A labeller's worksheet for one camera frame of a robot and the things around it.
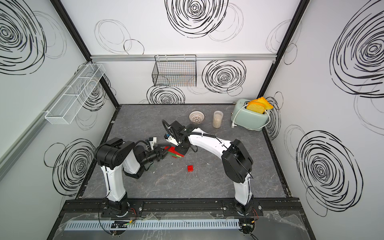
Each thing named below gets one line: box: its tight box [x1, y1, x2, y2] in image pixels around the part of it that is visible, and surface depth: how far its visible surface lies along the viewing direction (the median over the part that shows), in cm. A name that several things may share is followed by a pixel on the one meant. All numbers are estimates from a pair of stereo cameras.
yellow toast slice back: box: [249, 96, 274, 110], surface depth 94 cm
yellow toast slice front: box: [246, 101, 265, 114], surface depth 93 cm
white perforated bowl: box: [188, 110, 205, 124], surface depth 111 cm
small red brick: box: [187, 165, 194, 172], surface depth 88 cm
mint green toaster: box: [231, 98, 269, 131], surface depth 98 cm
